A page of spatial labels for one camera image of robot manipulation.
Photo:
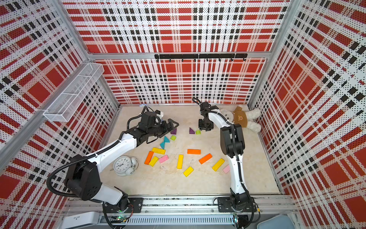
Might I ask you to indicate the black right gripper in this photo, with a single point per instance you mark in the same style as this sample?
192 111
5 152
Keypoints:
207 129

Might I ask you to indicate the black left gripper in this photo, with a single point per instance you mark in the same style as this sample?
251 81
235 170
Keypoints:
166 130

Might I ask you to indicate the purple triangle block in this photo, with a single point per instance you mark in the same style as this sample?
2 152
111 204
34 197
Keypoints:
191 131
174 132

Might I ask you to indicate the orange block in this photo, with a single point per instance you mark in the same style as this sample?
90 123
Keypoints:
148 158
205 158
194 151

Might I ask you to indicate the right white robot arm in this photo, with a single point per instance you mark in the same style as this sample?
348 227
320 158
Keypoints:
232 145

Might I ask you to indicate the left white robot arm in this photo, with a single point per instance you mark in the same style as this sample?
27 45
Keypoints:
83 172

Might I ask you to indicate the teal triangle block upper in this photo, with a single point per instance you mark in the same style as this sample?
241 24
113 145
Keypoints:
166 139

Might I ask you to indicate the yellow block upper left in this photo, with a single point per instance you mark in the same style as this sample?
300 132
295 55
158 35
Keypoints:
158 151

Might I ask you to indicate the pink block left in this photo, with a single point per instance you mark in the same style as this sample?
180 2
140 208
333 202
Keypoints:
163 159

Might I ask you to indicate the pink block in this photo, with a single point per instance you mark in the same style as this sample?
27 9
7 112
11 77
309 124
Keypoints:
226 169
163 159

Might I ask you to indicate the yellow block lower left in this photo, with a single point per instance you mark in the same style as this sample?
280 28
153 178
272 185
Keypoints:
153 161

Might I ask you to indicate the white teddy bear brown hoodie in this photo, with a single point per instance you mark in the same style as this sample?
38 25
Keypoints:
246 118

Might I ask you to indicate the yellow block right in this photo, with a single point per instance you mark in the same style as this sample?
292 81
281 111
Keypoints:
218 164

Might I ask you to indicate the yellow upright block centre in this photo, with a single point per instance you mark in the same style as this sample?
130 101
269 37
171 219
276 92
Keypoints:
180 161

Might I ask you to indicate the yellow block bottom centre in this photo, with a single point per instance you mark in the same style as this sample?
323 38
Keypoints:
188 171

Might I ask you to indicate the pink block right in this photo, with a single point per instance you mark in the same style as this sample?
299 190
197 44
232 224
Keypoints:
226 169

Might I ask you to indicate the white twin-bell alarm clock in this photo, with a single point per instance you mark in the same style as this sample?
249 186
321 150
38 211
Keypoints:
125 166

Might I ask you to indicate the white box bottom left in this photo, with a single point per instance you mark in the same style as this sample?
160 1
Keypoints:
80 220

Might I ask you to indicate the grey bin bottom right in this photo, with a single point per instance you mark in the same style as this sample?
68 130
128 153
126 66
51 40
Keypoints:
277 222

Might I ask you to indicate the black wall hook rail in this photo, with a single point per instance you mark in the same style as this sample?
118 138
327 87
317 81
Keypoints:
201 56

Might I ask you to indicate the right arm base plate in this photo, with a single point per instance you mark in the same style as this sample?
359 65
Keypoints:
229 204

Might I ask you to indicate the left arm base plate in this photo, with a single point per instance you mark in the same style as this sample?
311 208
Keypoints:
125 205

